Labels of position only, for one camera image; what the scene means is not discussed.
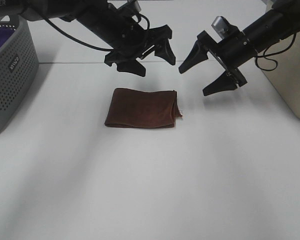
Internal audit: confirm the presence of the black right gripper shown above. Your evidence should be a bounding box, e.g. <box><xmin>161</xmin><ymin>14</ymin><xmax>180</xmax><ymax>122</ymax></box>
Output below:
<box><xmin>178</xmin><ymin>27</ymin><xmax>257</xmax><ymax>96</ymax></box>

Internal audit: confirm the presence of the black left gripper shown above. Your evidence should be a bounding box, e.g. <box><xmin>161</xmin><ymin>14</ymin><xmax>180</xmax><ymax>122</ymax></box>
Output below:
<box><xmin>104</xmin><ymin>14</ymin><xmax>176</xmax><ymax>77</ymax></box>

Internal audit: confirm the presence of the brown towel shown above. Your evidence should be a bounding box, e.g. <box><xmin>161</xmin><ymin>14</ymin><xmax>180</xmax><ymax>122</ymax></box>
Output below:
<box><xmin>104</xmin><ymin>88</ymin><xmax>182</xmax><ymax>129</ymax></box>

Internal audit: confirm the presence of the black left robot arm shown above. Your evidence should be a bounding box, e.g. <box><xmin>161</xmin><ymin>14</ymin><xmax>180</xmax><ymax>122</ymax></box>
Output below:
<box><xmin>0</xmin><ymin>0</ymin><xmax>176</xmax><ymax>77</ymax></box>

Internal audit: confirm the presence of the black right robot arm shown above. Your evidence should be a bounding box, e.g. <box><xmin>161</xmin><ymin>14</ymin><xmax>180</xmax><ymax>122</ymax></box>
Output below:
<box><xmin>178</xmin><ymin>0</ymin><xmax>300</xmax><ymax>96</ymax></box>

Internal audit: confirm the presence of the beige storage bin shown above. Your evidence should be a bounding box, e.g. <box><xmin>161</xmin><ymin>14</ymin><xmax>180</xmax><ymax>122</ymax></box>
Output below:
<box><xmin>257</xmin><ymin>31</ymin><xmax>300</xmax><ymax>119</ymax></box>

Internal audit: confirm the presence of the grey perforated laundry basket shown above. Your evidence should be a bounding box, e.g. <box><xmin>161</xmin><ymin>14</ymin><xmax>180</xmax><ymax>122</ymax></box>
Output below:
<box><xmin>0</xmin><ymin>15</ymin><xmax>39</xmax><ymax>133</ymax></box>

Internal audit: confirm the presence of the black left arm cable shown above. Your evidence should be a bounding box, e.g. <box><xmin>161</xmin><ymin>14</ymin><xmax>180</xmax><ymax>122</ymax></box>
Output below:
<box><xmin>46</xmin><ymin>12</ymin><xmax>151</xmax><ymax>52</ymax></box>

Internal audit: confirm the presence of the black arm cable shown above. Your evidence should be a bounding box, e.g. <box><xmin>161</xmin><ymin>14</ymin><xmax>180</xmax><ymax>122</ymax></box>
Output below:
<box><xmin>254</xmin><ymin>32</ymin><xmax>297</xmax><ymax>71</ymax></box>
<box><xmin>46</xmin><ymin>12</ymin><xmax>151</xmax><ymax>52</ymax></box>

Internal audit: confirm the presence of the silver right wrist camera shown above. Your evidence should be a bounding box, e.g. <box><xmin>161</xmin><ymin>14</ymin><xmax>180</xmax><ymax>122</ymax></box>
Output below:
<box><xmin>211</xmin><ymin>16</ymin><xmax>231</xmax><ymax>40</ymax></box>

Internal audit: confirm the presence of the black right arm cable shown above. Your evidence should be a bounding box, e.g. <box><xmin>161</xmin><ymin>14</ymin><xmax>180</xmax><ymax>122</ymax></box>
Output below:
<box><xmin>254</xmin><ymin>32</ymin><xmax>297</xmax><ymax>71</ymax></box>

